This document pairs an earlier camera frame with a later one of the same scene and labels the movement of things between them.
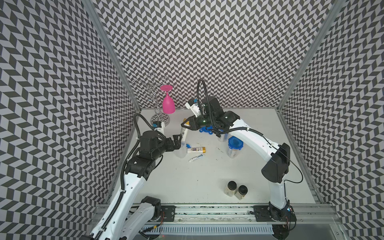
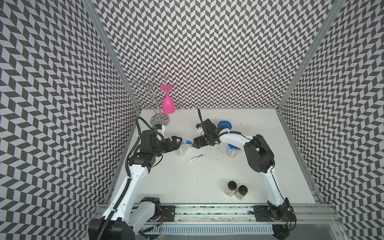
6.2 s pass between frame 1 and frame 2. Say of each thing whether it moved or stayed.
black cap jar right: stayed
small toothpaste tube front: stayed
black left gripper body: stayed
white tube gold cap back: moved
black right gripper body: moved
